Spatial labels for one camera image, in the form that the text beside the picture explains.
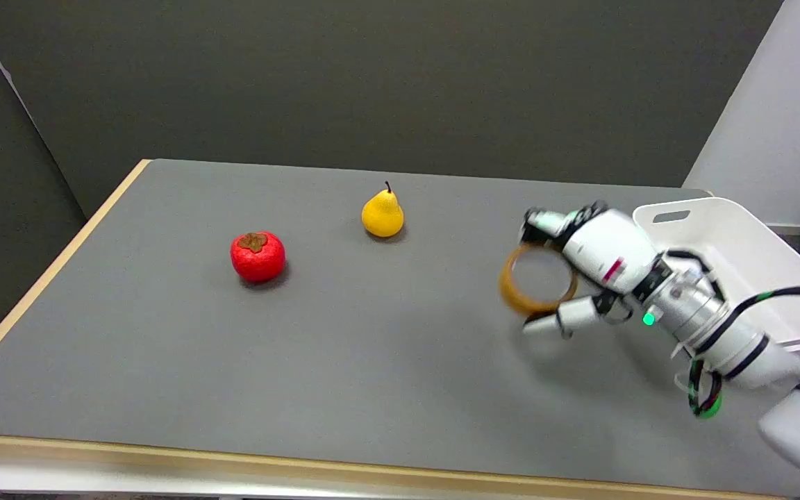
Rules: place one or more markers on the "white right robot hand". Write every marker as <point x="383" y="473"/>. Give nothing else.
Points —
<point x="605" y="253"/>

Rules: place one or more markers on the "yellow tape roll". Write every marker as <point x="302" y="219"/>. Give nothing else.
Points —
<point x="511" y="285"/>

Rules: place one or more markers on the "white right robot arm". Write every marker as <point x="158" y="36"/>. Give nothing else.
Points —
<point x="740" y="340"/>

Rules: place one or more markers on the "white plastic box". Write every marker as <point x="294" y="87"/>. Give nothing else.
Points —
<point x="733" y="250"/>

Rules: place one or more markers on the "yellow toy pear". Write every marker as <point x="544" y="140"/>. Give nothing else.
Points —
<point x="382" y="214"/>

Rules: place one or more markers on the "red toy persimmon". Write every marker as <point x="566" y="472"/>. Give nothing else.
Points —
<point x="257" y="256"/>

